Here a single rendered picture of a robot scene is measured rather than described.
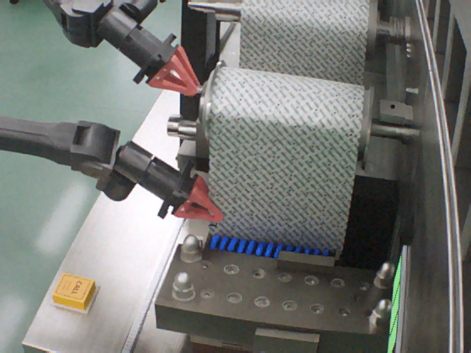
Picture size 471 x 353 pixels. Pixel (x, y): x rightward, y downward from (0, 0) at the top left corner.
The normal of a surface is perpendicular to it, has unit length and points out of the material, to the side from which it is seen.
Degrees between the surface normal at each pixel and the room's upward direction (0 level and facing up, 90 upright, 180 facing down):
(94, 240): 0
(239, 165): 90
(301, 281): 0
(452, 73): 90
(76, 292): 0
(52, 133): 25
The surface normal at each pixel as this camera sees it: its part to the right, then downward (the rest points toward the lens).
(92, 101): 0.04, -0.83
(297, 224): -0.19, 0.54
